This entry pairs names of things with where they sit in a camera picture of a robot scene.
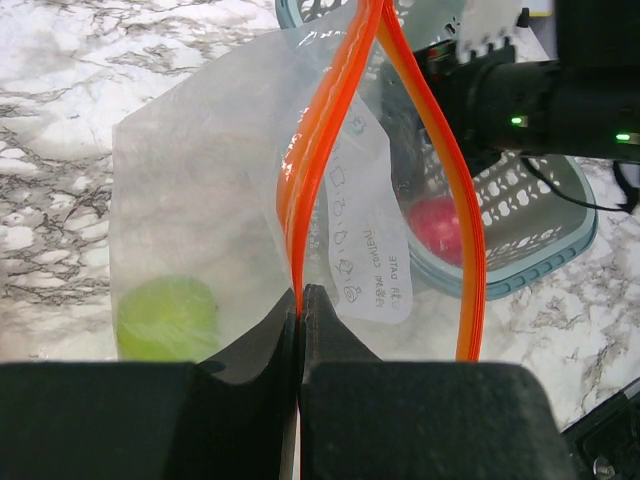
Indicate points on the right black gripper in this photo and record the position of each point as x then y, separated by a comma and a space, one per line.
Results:
585, 103

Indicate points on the green apple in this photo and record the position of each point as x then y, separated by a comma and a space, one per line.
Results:
170, 318

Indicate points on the red apple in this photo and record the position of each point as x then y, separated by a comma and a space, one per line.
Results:
435, 224

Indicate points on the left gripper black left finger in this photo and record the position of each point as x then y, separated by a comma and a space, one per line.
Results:
231, 416

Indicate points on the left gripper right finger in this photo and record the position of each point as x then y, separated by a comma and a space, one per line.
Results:
366, 418

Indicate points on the teal white plastic basket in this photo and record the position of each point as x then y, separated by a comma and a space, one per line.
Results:
529, 232

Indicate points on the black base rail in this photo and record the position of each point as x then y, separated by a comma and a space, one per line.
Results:
604, 444

